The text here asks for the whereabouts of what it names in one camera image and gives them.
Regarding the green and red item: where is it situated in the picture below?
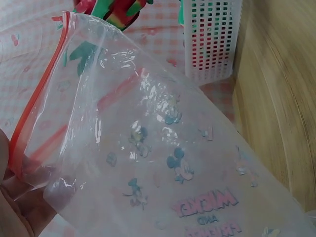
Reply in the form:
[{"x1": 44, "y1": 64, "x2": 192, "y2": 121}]
[{"x1": 177, "y1": 0, "x2": 185, "y2": 27}]

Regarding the green flat piece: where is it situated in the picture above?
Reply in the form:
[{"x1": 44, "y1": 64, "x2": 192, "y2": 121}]
[{"x1": 63, "y1": 40, "x2": 100, "y2": 78}]

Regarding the clear printed zip bag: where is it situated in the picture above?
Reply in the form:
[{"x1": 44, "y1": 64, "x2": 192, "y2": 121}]
[{"x1": 6, "y1": 11, "x2": 316, "y2": 237}]

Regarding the white perforated plastic basket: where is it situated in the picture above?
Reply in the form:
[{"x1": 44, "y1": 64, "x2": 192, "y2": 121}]
[{"x1": 179, "y1": 0, "x2": 244, "y2": 86}]

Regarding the person's left hand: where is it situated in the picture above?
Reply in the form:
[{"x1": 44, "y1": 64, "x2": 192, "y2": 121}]
[{"x1": 0, "y1": 127, "x2": 78, "y2": 237}]

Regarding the red green yellow toy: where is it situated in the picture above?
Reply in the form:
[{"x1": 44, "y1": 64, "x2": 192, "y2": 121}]
[{"x1": 72, "y1": 0, "x2": 154, "y2": 32}]

